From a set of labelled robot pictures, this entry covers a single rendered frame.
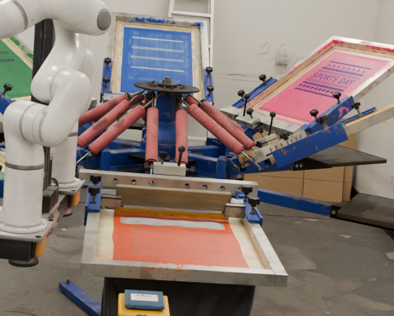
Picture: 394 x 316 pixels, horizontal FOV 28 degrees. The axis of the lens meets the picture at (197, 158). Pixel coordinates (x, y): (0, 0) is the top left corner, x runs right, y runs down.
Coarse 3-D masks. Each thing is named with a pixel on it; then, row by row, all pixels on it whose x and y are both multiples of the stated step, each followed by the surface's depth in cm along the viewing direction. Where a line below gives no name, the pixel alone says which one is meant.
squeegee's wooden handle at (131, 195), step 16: (128, 192) 274; (144, 192) 274; (160, 192) 275; (176, 192) 275; (192, 192) 276; (208, 192) 277; (224, 192) 278; (192, 208) 277; (208, 208) 278; (224, 208) 278
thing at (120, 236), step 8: (120, 216) 274; (128, 216) 274; (136, 216) 275; (144, 216) 276; (152, 216) 277; (160, 216) 278; (168, 216) 279; (120, 224) 265; (128, 224) 265; (136, 224) 266; (144, 224) 267; (120, 232) 257; (128, 232) 258; (120, 240) 249; (128, 240) 250; (120, 248) 241; (128, 248) 242; (120, 256) 234; (128, 256) 235; (136, 256) 236; (144, 256) 236
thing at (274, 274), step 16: (96, 224) 251; (256, 224) 268; (96, 240) 236; (256, 240) 253; (272, 256) 237; (80, 272) 217; (96, 272) 218; (112, 272) 218; (128, 272) 218; (144, 272) 219; (160, 272) 219; (176, 272) 220; (192, 272) 220; (208, 272) 221; (224, 272) 221; (240, 272) 222; (256, 272) 223; (272, 272) 224
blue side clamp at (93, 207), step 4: (88, 184) 290; (100, 188) 290; (100, 192) 284; (88, 196) 274; (96, 196) 279; (88, 200) 270; (96, 200) 274; (88, 204) 268; (92, 204) 268; (96, 204) 269; (88, 208) 264; (92, 208) 264; (96, 208) 264; (84, 216) 264; (84, 220) 264; (84, 224) 264
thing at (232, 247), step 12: (192, 228) 268; (204, 228) 270; (228, 228) 272; (228, 240) 260; (228, 252) 248; (240, 252) 249; (192, 264) 234; (204, 264) 235; (216, 264) 236; (228, 264) 237; (240, 264) 238
